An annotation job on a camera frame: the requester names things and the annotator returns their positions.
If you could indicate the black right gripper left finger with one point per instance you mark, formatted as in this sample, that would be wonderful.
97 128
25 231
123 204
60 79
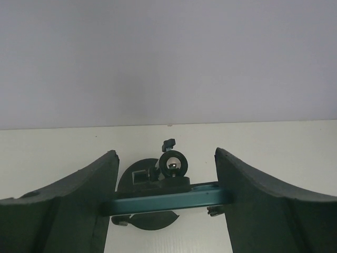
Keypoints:
64 216

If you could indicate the green phone black screen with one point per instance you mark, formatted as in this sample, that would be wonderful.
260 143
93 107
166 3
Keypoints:
167 199

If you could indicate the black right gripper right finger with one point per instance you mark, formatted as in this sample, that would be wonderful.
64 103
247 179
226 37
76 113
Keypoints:
269 215

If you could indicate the black phone stand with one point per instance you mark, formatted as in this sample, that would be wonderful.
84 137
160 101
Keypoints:
169 170

